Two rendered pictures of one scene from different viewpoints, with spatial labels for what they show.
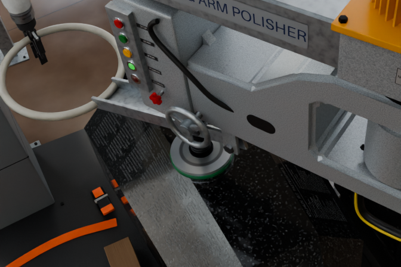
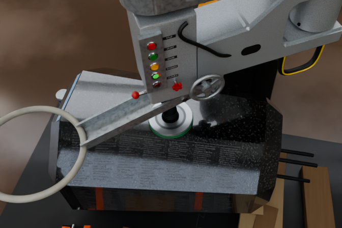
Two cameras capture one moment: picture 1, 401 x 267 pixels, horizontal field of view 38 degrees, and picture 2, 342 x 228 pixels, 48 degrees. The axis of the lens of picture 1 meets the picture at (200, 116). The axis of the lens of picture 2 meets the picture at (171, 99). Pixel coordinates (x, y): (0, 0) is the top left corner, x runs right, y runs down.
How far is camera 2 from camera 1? 1.13 m
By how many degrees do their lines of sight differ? 36
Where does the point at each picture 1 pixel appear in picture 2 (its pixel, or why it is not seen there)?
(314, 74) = not seen: outside the picture
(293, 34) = not seen: outside the picture
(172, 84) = (185, 68)
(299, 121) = (280, 27)
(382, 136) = (327, 1)
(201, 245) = (224, 160)
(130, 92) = (97, 123)
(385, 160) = (326, 15)
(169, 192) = (173, 155)
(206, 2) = not seen: outside the picture
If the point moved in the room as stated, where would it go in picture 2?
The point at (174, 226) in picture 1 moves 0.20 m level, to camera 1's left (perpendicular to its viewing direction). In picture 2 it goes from (195, 168) to (176, 204)
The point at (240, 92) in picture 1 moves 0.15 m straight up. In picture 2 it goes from (239, 37) to (244, 4)
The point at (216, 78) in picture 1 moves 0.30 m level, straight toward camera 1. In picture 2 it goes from (222, 38) to (303, 67)
